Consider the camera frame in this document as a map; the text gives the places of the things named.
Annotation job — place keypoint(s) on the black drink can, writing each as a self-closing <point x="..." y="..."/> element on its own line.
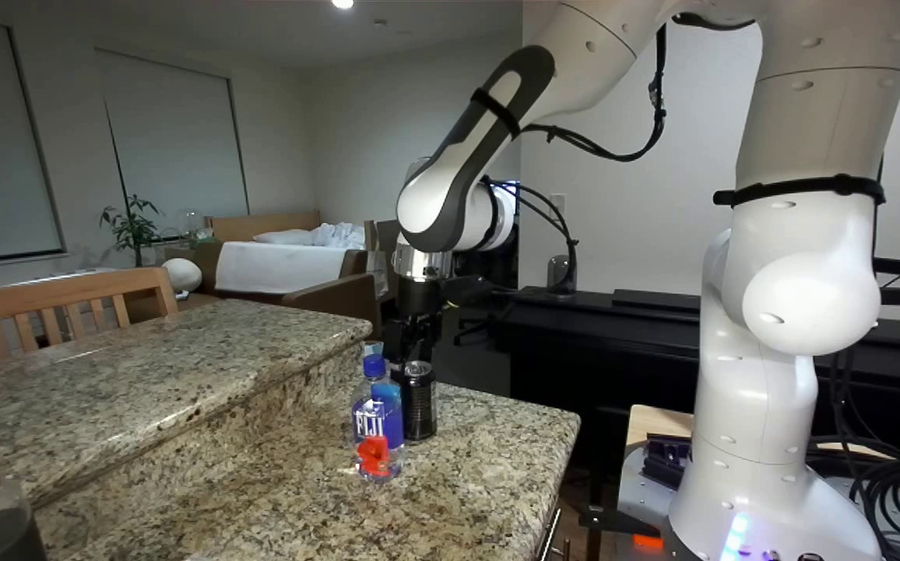
<point x="418" y="407"/>

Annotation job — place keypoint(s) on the bed with white sheets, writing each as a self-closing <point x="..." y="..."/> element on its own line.
<point x="280" y="264"/>

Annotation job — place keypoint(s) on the water bottle with blue label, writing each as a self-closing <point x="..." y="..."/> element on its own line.
<point x="374" y="424"/>

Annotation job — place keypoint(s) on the grey window blind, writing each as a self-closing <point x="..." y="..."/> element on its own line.
<point x="171" y="136"/>

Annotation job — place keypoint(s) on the small black device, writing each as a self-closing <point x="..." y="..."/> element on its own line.
<point x="667" y="458"/>

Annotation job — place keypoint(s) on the wooden chair back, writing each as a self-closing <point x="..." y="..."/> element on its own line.
<point x="54" y="296"/>

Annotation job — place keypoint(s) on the green potted plant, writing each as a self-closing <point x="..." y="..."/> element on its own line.
<point x="134" y="222"/>

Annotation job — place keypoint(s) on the white round object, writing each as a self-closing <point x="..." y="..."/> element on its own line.
<point x="181" y="274"/>

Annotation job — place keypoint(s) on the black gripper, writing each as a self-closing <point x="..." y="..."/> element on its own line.
<point x="416" y="315"/>

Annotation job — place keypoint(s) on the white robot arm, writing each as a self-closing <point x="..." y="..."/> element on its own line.
<point x="779" y="291"/>

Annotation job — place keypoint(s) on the round ceiling light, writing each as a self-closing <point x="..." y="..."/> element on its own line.
<point x="342" y="5"/>

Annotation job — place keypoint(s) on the black low cabinet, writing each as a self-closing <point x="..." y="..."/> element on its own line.
<point x="594" y="354"/>

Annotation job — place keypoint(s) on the small grey speaker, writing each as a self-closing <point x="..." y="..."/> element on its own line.
<point x="563" y="272"/>

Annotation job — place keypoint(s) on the wooden desk panel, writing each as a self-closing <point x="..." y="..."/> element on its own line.
<point x="377" y="249"/>

